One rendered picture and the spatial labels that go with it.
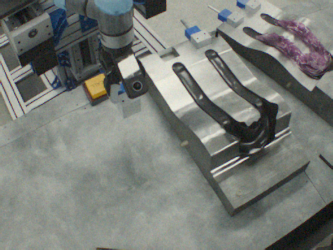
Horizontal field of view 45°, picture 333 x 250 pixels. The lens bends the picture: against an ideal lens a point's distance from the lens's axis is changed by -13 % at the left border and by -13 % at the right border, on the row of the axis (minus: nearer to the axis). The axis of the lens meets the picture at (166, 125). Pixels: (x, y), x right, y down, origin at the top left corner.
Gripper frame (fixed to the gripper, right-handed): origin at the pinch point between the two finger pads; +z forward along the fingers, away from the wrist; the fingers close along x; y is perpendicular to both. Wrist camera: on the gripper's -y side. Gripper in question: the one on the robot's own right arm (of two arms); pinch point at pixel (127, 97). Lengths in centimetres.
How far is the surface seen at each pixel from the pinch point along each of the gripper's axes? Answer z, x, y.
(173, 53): 8.6, -20.9, 13.7
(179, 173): 15.0, -4.9, -17.8
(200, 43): 4.5, -27.7, 10.0
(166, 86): 6.4, -12.2, 2.3
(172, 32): 95, -66, 94
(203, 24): 95, -87, 91
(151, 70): 6.0, -11.4, 8.9
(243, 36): 9.5, -44.7, 10.5
